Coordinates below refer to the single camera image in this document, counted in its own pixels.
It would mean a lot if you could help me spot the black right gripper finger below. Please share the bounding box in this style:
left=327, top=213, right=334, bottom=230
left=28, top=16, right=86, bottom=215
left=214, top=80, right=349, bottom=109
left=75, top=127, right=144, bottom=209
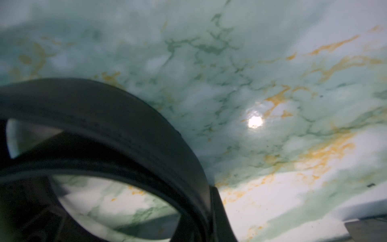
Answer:
left=211, top=187, right=237, bottom=242

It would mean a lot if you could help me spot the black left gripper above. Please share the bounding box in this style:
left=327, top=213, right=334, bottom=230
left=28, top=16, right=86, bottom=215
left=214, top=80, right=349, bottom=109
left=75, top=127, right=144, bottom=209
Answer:
left=345, top=216, right=387, bottom=242

